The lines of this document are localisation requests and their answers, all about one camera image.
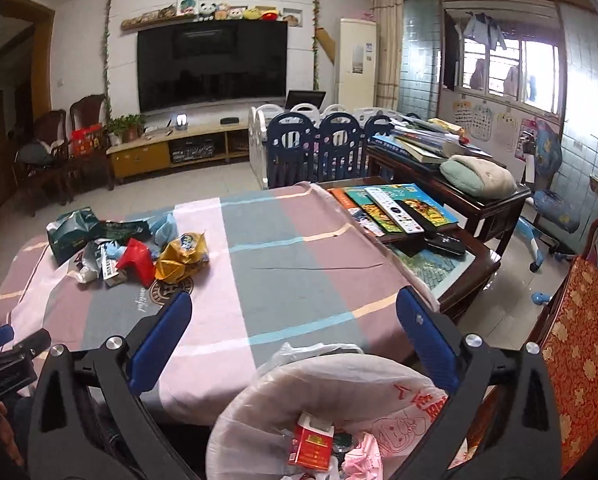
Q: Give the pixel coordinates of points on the black remote control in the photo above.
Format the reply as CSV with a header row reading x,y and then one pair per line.
x,y
421,220

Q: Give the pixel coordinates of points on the potted green plant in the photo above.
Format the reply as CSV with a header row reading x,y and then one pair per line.
x,y
126,127

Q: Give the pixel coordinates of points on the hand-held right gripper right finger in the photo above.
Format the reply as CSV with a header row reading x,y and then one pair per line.
x,y
424,340

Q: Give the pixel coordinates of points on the stack of books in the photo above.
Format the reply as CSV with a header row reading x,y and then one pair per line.
x,y
414,142

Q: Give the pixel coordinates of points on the trash bin with white liner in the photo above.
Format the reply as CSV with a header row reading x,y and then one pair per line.
x,y
289,385

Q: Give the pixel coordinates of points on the teal picture book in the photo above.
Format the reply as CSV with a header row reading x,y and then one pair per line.
x,y
431,202

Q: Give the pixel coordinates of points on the black laptop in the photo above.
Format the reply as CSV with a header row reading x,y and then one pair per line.
x,y
304,100

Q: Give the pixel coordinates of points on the red snack bag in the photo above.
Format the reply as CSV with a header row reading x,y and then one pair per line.
x,y
136,262

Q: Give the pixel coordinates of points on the light blue plastic bag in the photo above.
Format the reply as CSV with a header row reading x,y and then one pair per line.
x,y
163,227

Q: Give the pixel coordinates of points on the dark green packet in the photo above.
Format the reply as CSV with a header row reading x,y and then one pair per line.
x,y
124,231

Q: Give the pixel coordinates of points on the row of plush toys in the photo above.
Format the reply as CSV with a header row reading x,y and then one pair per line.
x,y
229,10

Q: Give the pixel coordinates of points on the black audio amplifier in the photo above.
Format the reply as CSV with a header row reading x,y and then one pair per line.
x,y
194,150

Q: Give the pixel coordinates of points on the wooden wall shelf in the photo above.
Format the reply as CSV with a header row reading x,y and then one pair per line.
x,y
144,21

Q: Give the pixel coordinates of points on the green picture book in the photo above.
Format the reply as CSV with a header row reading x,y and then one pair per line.
x,y
364,205

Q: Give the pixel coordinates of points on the wooden bench with red cushion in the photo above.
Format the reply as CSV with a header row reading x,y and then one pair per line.
x,y
584,335

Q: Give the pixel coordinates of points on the dark low glass-top table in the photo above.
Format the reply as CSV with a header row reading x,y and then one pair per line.
x,y
474,265

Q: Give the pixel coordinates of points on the red cigarette box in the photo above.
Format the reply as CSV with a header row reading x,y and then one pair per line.
x,y
311,445

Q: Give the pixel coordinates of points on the black wall television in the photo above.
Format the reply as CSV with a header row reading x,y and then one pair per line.
x,y
209,67

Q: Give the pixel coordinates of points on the white plastic wrapper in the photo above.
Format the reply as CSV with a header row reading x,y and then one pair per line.
x,y
86,272

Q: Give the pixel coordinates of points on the white and blue playpen fence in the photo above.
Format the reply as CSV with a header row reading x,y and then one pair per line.
x,y
339,150

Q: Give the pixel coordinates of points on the white framed picture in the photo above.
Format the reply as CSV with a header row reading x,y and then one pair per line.
x,y
294,17

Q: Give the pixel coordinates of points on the beige curtain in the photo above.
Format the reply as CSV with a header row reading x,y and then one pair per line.
x,y
386,45

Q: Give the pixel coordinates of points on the window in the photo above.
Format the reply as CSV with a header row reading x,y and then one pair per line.
x,y
539,70

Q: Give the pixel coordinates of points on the blue face mask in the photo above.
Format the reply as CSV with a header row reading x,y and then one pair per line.
x,y
114,250

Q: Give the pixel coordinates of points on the person's left hand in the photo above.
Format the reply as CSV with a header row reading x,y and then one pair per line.
x,y
6,435

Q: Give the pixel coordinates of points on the white wall chart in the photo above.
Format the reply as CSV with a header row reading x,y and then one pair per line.
x,y
482,121
506,132
462,114

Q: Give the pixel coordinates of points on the small black set-top box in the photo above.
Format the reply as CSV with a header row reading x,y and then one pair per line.
x,y
229,120

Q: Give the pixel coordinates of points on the checked pink grey tablecloth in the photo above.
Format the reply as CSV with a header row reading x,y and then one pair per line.
x,y
289,240

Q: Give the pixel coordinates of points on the white label packet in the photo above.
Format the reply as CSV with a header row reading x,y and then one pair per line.
x,y
110,270

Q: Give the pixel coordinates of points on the dark wooden chair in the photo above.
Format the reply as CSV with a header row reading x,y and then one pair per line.
x,y
49,125
86,107

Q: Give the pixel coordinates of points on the green beige cushion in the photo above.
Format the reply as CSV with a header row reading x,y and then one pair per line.
x,y
479,175

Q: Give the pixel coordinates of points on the green tissue pack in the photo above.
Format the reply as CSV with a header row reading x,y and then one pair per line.
x,y
71,232

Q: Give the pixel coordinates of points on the gold snack bag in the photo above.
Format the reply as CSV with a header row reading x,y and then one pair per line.
x,y
181,260

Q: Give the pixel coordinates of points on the orange picture book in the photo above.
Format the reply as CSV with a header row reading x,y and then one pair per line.
x,y
341,199

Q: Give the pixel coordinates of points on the red gift box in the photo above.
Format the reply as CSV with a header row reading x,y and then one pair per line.
x,y
86,140

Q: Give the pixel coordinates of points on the pink plastic bag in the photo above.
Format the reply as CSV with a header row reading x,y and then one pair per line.
x,y
361,460

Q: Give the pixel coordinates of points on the small desk gadget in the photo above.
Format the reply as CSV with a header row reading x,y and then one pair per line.
x,y
181,122

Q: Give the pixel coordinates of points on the dark wooden desk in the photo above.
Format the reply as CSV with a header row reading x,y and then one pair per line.
x,y
489,212

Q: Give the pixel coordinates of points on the dark jacket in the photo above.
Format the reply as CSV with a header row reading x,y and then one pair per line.
x,y
34,155

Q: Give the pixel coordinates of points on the green ivy garland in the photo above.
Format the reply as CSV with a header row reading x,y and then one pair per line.
x,y
316,35
107,60

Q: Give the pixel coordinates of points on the white remote control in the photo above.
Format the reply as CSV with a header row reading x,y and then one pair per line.
x,y
394,210

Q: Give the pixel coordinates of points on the dark green wrapper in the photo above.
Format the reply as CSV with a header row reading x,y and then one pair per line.
x,y
344,442

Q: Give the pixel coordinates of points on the pink wall poster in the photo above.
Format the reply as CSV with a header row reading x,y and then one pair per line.
x,y
526,139

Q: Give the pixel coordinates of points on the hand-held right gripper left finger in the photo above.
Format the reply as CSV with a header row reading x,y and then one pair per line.
x,y
159,340

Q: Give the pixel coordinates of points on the blue children's chair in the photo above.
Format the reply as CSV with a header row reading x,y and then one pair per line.
x,y
554,210

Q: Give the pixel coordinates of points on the wooden television cabinet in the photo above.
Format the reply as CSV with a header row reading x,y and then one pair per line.
x,y
139,157

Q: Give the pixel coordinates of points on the small green picture card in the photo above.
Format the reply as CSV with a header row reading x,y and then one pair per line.
x,y
186,6

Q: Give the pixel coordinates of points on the white standing air conditioner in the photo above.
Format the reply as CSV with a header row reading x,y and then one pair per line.
x,y
356,85

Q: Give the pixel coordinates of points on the small blue toy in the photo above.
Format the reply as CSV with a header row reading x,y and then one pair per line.
x,y
541,298

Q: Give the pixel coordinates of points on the hanging clothes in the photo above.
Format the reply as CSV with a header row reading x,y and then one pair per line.
x,y
484,30

